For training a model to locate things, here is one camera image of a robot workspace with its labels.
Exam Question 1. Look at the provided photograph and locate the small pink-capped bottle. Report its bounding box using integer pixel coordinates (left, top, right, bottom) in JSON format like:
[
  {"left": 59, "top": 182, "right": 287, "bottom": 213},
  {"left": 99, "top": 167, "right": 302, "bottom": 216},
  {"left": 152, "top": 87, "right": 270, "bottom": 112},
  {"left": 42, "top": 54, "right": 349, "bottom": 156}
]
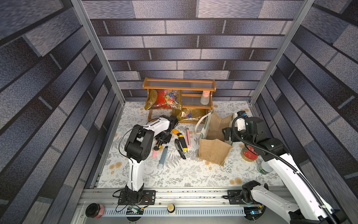
[{"left": 200, "top": 91, "right": 211, "bottom": 105}]

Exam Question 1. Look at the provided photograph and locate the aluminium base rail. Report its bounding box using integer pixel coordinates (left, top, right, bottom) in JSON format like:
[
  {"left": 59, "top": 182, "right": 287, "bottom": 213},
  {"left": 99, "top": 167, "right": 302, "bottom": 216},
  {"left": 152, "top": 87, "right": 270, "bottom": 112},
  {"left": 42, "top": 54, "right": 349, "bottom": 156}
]
[{"left": 72, "top": 187, "right": 263, "bottom": 224}]

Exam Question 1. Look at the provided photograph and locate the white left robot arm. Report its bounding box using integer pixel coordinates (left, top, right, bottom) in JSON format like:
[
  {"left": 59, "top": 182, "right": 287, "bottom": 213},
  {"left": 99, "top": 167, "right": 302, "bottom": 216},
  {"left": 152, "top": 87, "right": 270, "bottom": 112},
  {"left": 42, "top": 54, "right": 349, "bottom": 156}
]
[{"left": 125, "top": 115, "right": 179, "bottom": 203}]

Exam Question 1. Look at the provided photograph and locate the wooden two-tier shelf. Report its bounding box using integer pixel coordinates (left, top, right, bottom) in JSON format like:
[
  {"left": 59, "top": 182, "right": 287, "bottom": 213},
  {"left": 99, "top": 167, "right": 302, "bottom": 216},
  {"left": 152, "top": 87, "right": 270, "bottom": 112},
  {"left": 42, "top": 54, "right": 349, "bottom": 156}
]
[{"left": 143, "top": 78, "right": 216, "bottom": 123}]

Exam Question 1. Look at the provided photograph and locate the grey blue art knife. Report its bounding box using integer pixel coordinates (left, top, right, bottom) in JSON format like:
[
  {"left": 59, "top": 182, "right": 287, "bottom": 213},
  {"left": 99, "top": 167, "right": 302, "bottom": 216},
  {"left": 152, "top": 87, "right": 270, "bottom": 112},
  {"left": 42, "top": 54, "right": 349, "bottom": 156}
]
[{"left": 158, "top": 146, "right": 168, "bottom": 170}]

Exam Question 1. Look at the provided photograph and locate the red gold snack bag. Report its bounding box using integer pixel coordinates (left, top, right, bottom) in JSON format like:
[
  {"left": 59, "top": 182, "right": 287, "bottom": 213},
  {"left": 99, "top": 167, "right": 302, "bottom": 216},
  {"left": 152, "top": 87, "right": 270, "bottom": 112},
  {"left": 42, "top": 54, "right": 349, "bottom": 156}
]
[{"left": 145, "top": 89, "right": 182, "bottom": 110}]

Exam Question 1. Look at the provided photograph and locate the green jute Christmas bag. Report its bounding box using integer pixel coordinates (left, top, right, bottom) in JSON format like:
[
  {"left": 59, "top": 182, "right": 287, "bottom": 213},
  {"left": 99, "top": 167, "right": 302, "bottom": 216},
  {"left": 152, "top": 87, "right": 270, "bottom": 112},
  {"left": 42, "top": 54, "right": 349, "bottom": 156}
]
[{"left": 194, "top": 111, "right": 235, "bottom": 167}]

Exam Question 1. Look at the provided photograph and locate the floral table mat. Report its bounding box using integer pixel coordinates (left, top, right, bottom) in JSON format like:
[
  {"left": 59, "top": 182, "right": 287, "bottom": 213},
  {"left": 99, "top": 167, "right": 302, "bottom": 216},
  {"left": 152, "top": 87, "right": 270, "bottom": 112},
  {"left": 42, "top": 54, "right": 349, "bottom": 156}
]
[{"left": 96, "top": 100, "right": 284, "bottom": 188}]

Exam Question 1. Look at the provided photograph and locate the black yellow box cutter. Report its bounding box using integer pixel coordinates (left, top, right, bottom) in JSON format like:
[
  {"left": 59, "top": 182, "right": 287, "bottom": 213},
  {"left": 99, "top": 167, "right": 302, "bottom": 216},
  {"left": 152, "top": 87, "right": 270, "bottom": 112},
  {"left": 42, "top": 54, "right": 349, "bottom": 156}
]
[{"left": 174, "top": 139, "right": 186, "bottom": 160}]

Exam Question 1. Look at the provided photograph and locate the red tape roll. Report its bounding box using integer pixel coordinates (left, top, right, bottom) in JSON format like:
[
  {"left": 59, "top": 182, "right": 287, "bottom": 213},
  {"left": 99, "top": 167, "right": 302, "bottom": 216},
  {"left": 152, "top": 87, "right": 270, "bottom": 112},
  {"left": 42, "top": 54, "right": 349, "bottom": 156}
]
[{"left": 241, "top": 145, "right": 258, "bottom": 162}]

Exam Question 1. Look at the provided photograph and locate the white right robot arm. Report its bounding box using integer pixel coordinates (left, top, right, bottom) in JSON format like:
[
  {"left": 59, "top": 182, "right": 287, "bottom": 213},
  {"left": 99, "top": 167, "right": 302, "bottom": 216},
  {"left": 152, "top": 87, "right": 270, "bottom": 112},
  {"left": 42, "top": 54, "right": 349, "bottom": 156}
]
[{"left": 222, "top": 111, "right": 347, "bottom": 224}]

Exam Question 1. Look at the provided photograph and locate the yellow black utility knife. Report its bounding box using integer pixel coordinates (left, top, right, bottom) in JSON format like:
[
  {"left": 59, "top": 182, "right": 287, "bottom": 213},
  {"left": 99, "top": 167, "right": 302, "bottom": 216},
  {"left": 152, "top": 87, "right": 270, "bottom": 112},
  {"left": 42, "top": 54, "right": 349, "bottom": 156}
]
[{"left": 153, "top": 140, "right": 163, "bottom": 151}]

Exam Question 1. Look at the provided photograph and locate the black red emergency button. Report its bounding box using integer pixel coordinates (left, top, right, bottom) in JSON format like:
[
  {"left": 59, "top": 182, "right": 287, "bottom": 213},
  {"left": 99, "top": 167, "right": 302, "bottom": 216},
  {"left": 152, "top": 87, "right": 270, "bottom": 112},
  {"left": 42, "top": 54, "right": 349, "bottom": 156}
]
[{"left": 85, "top": 203, "right": 105, "bottom": 219}]

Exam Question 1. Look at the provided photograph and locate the orange handled utility knife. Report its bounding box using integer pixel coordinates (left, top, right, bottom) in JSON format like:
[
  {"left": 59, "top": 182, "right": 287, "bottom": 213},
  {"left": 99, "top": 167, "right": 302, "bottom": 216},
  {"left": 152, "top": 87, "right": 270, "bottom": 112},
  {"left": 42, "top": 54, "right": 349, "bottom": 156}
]
[{"left": 172, "top": 129, "right": 188, "bottom": 152}]

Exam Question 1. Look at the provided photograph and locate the pink snap-off cutter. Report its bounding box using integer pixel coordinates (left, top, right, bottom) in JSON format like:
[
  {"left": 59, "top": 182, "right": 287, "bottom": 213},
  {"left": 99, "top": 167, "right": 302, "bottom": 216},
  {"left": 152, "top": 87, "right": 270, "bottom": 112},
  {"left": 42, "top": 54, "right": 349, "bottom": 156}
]
[{"left": 184, "top": 128, "right": 191, "bottom": 148}]

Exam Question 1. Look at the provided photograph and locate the white green tape roll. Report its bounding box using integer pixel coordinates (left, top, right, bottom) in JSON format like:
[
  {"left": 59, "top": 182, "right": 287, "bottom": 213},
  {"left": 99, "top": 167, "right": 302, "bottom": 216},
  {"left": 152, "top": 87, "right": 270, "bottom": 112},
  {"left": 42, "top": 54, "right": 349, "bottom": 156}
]
[{"left": 257, "top": 161, "right": 274, "bottom": 175}]

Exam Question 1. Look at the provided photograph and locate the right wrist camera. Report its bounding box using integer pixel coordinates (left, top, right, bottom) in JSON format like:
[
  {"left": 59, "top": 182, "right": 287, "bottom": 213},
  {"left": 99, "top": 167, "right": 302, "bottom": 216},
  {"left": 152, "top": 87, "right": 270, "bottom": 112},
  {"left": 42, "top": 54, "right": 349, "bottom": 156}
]
[{"left": 236, "top": 110, "right": 248, "bottom": 131}]

